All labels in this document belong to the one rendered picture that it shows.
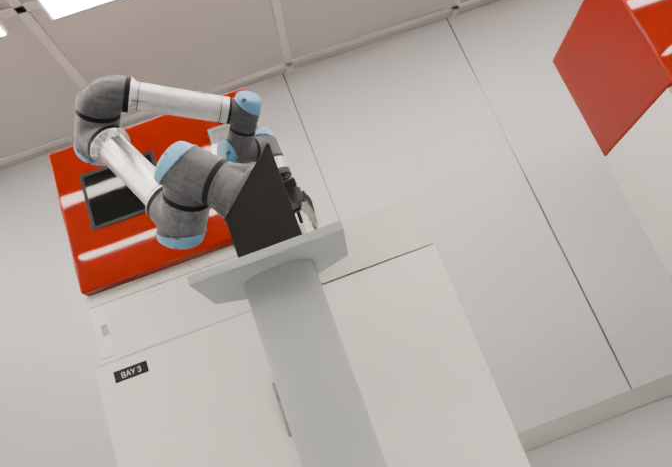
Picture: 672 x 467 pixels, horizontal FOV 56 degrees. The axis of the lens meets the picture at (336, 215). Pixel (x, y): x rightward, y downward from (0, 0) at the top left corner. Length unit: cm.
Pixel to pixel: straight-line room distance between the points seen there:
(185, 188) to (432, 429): 84
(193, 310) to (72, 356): 247
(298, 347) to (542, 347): 278
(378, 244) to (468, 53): 293
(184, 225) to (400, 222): 59
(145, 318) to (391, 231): 70
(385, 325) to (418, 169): 250
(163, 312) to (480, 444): 88
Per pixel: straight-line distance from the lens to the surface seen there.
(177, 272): 246
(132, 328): 180
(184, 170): 146
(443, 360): 169
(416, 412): 168
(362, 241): 174
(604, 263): 416
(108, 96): 178
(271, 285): 132
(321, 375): 128
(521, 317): 395
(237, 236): 132
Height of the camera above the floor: 45
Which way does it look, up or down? 18 degrees up
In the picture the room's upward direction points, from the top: 21 degrees counter-clockwise
